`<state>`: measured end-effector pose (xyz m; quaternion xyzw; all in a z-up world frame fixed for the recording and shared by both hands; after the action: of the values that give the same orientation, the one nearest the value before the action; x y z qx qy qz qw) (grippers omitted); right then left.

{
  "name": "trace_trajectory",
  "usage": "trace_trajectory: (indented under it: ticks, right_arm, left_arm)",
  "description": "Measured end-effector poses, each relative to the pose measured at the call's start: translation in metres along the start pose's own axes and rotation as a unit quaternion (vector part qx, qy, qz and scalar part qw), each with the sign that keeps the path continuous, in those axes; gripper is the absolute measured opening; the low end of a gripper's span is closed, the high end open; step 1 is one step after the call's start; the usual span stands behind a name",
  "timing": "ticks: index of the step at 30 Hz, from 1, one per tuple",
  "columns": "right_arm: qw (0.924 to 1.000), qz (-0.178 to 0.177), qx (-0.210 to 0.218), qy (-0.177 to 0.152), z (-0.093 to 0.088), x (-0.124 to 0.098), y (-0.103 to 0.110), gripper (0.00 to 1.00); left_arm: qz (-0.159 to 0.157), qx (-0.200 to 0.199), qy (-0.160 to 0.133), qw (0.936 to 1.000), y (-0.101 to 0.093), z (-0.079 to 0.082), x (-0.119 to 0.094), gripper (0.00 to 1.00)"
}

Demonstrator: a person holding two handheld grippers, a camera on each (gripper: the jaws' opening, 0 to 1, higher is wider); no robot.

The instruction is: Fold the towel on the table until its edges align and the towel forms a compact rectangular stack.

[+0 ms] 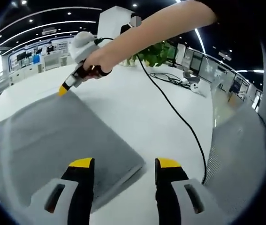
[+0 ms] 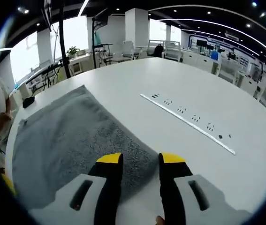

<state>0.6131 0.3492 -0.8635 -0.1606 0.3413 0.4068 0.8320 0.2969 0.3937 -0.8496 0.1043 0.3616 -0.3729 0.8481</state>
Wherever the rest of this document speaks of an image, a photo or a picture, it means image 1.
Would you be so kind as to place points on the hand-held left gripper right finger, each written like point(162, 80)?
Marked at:
point(177, 201)

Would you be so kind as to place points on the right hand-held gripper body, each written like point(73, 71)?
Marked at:
point(83, 47)

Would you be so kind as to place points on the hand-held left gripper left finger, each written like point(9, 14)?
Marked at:
point(60, 201)

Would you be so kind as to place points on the grey towel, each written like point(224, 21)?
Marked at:
point(53, 136)

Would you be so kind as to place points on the person's right hand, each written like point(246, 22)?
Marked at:
point(102, 62)

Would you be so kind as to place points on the white square pillar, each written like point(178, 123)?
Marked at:
point(109, 23)

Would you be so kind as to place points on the ceiling air conditioner unit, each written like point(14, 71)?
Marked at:
point(49, 31)

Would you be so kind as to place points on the glass vase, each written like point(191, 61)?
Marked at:
point(131, 62)

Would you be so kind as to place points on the green potted plant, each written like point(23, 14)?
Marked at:
point(158, 55)

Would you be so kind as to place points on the white power strip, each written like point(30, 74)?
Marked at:
point(184, 81)

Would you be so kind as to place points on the grey curved object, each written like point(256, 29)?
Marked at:
point(189, 74)

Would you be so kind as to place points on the white round device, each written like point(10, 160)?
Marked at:
point(199, 88)

